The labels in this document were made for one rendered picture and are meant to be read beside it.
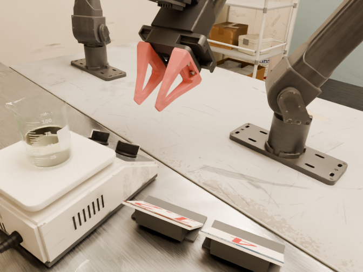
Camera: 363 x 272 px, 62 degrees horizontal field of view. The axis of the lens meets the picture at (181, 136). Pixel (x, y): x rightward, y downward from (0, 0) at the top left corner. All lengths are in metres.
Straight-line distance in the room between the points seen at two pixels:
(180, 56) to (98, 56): 0.54
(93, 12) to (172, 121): 0.38
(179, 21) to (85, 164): 0.21
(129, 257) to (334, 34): 0.39
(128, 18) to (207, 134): 1.74
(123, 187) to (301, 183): 0.27
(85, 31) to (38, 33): 1.09
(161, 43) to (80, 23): 0.49
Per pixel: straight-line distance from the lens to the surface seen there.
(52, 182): 0.35
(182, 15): 0.42
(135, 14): 2.29
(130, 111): 0.67
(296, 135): 0.52
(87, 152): 0.38
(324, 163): 0.55
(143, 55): 0.41
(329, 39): 0.48
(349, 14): 0.48
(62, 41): 2.01
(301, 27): 3.29
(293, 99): 0.48
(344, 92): 3.24
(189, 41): 0.40
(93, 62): 0.91
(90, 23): 0.86
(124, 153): 0.43
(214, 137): 0.58
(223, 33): 2.60
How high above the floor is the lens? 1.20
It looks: 31 degrees down
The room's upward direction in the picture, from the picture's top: 2 degrees clockwise
